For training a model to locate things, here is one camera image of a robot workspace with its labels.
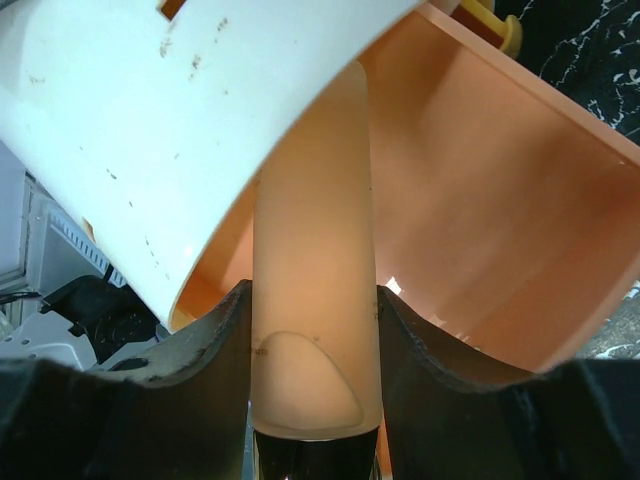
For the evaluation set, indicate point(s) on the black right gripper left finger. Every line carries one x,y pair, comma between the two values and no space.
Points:
176,411

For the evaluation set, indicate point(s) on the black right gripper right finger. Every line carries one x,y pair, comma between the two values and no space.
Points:
453,412

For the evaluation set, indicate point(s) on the pink yellow drawer box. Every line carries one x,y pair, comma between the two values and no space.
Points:
323,148

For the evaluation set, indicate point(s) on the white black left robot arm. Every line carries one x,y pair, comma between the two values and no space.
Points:
87,324

